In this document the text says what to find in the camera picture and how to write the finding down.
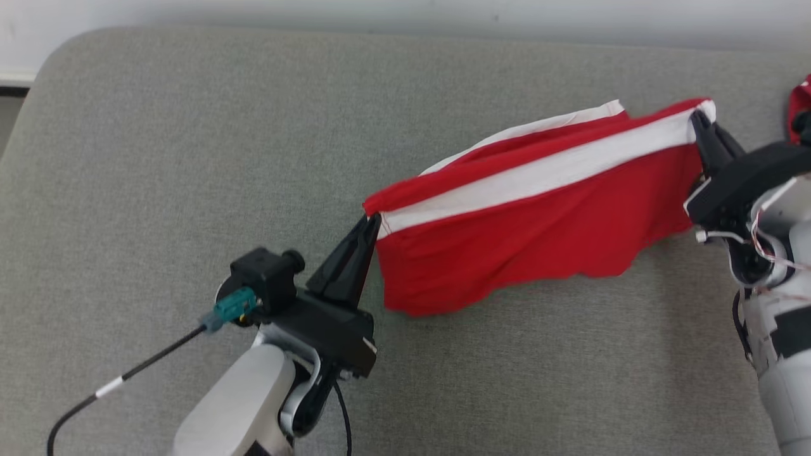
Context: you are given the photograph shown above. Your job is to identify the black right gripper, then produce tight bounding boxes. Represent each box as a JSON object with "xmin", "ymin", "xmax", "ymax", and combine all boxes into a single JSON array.
[{"xmin": 684, "ymin": 109, "xmax": 811, "ymax": 232}]

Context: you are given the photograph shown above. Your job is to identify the red white wire bundle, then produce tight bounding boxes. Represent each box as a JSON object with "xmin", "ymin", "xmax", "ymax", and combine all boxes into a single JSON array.
[{"xmin": 694, "ymin": 180, "xmax": 811, "ymax": 298}]

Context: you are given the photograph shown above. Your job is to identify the black cable teal plug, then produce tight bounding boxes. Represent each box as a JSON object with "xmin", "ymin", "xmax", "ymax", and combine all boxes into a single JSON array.
[{"xmin": 46, "ymin": 288, "xmax": 259, "ymax": 456}]

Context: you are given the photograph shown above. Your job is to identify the red shorts white band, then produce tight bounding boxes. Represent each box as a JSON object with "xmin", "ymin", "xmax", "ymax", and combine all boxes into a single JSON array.
[{"xmin": 362, "ymin": 98, "xmax": 717, "ymax": 317}]

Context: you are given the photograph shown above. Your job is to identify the grey fabric sofa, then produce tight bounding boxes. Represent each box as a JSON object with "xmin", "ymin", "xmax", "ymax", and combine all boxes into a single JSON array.
[{"xmin": 0, "ymin": 25, "xmax": 811, "ymax": 456}]

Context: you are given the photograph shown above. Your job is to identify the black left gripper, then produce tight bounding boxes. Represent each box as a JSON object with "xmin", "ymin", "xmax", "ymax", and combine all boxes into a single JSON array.
[{"xmin": 263, "ymin": 215, "xmax": 382, "ymax": 379}]

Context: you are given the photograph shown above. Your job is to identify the red white sports jersey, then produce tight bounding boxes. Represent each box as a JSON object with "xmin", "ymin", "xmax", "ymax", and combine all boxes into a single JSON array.
[{"xmin": 788, "ymin": 75, "xmax": 811, "ymax": 145}]

